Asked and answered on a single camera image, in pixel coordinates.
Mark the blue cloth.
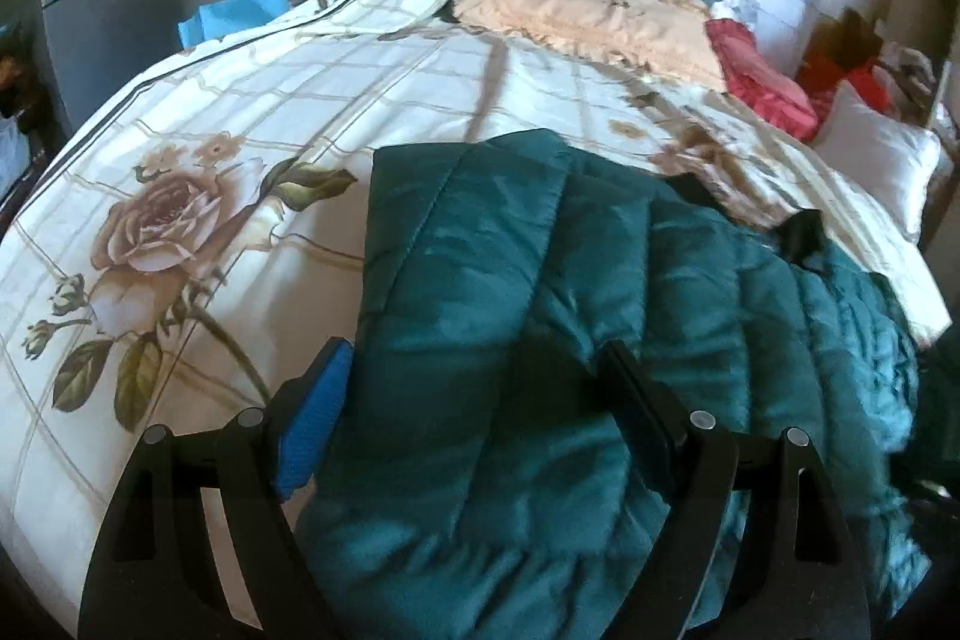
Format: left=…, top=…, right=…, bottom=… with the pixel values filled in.
left=178, top=0, right=293, bottom=49

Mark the red ruffled cushion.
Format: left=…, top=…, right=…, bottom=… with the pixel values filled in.
left=705, top=17, right=820, bottom=143

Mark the dark green puffer jacket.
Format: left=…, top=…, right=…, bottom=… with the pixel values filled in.
left=294, top=128, right=960, bottom=640

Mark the beige ruffled pillow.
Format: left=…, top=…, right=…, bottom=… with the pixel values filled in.
left=452, top=0, right=728, bottom=94

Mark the white pillow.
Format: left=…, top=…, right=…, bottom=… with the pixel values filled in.
left=814, top=79, right=943, bottom=244

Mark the red bag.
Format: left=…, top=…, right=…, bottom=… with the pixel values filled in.
left=795, top=7, right=893, bottom=124

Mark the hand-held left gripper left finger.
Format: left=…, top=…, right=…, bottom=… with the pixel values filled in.
left=78, top=337, right=355, bottom=640

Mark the floral checked bed quilt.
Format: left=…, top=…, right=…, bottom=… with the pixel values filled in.
left=0, top=0, right=953, bottom=638

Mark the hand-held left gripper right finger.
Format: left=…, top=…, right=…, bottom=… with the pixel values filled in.
left=600, top=340, right=875, bottom=640

